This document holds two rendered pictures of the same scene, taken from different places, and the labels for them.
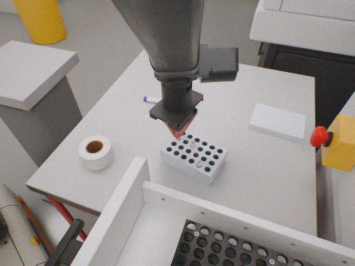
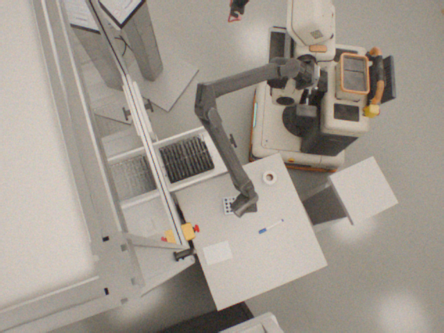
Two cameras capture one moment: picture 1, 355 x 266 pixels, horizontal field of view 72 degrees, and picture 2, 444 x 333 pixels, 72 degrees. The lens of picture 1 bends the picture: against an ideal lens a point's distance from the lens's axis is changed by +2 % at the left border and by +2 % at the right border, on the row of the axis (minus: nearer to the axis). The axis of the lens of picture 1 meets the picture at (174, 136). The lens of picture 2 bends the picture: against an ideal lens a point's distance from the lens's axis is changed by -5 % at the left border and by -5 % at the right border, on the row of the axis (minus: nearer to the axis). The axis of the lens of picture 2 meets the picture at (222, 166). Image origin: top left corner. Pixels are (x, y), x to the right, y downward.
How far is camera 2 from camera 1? 126 cm
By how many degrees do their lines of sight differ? 52
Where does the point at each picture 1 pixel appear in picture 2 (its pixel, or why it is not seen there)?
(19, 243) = (294, 154)
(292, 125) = (209, 253)
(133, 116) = (277, 207)
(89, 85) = (417, 284)
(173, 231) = (218, 168)
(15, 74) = (356, 185)
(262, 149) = (214, 232)
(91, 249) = not seen: hidden behind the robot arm
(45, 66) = (352, 201)
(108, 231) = not seen: hidden behind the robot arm
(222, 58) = (236, 202)
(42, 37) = not seen: outside the picture
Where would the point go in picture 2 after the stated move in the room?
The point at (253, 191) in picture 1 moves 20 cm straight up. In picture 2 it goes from (207, 209) to (206, 202)
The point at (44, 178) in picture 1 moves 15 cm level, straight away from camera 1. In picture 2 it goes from (275, 158) to (303, 160)
